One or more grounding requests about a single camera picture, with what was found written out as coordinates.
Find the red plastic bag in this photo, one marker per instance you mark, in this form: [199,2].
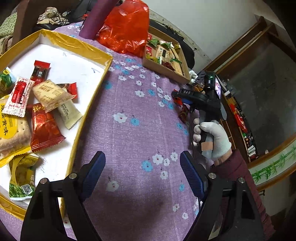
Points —
[125,30]

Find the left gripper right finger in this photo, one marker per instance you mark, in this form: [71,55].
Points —
[195,174]

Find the dark red candy packet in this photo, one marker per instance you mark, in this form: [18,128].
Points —
[40,72]

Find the white cream snack packet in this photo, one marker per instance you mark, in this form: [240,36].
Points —
[69,114]

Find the red gold foil snack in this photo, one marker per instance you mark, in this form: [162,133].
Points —
[46,132]

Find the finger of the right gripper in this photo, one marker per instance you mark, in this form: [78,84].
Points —
[188,94]

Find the purple floral tablecloth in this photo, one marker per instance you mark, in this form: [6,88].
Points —
[142,193]

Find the gold rimmed white tray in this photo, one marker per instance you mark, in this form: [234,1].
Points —
[71,60]

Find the brown cardboard snack box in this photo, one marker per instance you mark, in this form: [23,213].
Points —
[164,55]

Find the red wrapper snack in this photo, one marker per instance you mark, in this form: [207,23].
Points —
[71,88]

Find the beige biscuit packet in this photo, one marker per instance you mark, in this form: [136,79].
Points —
[50,95]

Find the red white snack packet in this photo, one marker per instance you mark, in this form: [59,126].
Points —
[17,101]

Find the green yellow snack packet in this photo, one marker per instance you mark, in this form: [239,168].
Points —
[7,82]

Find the green pea snack packet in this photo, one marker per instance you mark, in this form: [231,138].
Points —
[22,182]

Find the large cracker pack yellow label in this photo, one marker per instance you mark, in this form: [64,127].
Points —
[23,136]

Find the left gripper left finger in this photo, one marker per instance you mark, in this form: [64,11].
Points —
[89,174]

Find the white gloved right hand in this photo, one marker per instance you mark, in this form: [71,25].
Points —
[221,146]

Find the purple thermos bottle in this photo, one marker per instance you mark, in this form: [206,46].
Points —
[95,20]

